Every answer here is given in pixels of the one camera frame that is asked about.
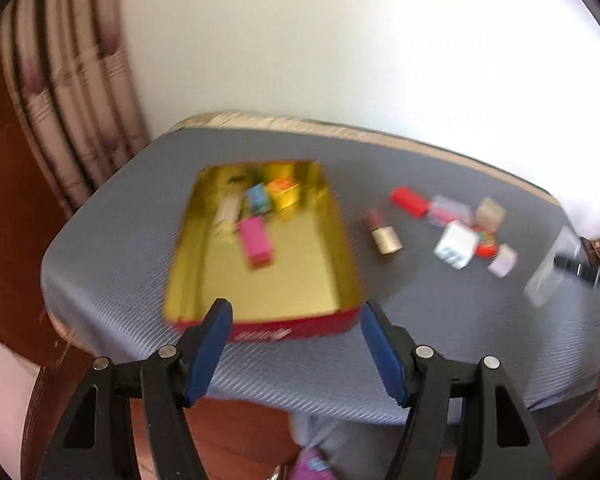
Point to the red and green toy block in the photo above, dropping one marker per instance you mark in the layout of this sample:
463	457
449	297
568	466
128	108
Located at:
486	246

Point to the pink patterned cloth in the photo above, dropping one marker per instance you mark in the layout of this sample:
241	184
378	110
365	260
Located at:
310	466

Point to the brown wooden cabinet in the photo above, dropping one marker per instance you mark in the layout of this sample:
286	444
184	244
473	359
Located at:
10	210

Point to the grey cloth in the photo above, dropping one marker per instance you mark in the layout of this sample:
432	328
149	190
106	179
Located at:
325	430

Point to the orange striped box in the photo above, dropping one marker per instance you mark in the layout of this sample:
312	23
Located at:
284	191

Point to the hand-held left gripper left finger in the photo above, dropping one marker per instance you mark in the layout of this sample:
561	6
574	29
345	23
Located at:
209	355

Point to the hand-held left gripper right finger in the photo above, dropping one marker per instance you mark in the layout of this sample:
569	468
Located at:
382	355

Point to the gold and maroon lipstick tube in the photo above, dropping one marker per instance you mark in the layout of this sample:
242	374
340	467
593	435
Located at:
386	237

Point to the brown cardboard box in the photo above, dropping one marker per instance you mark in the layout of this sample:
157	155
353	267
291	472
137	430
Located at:
490	214

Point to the beige patterned curtain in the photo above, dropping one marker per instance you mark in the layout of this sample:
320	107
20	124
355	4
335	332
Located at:
65	85

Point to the long gold box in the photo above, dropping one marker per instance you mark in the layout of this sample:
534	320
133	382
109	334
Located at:
227	212

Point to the small pale box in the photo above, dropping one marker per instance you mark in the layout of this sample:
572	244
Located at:
502	261

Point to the white cube box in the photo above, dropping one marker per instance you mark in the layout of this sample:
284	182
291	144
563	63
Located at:
455	247

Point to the clear case with red contents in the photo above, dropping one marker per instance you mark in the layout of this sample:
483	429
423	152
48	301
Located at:
445	210

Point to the blue patterned box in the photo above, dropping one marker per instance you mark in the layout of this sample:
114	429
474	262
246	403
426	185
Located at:
257	200

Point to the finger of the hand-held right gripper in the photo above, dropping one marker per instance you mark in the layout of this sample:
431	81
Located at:
587	272

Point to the pink box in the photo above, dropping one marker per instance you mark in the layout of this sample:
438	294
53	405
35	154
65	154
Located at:
255	242

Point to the red and gold tin box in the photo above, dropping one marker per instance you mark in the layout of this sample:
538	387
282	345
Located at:
290	270

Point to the clear labelled plastic case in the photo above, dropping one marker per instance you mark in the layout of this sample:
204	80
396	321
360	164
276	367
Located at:
545	275

